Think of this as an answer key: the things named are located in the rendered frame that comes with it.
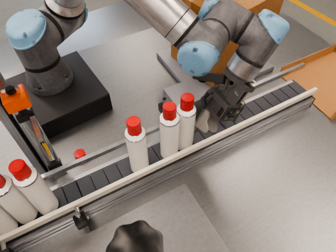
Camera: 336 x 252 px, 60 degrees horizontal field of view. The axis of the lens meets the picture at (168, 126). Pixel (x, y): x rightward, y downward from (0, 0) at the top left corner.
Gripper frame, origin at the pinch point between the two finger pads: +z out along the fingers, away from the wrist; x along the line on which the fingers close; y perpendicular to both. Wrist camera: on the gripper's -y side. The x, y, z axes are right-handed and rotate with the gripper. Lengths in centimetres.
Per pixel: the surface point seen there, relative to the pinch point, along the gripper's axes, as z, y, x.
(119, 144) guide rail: 8.6, -3.0, -20.3
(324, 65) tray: -24, -8, 63
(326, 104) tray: -17, 8, 49
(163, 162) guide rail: 8.2, 4.8, -10.3
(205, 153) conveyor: 5.0, 6.0, 3.2
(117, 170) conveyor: 17.0, -1.1, -18.4
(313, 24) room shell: -25, -108, 230
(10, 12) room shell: 100, -273, 13
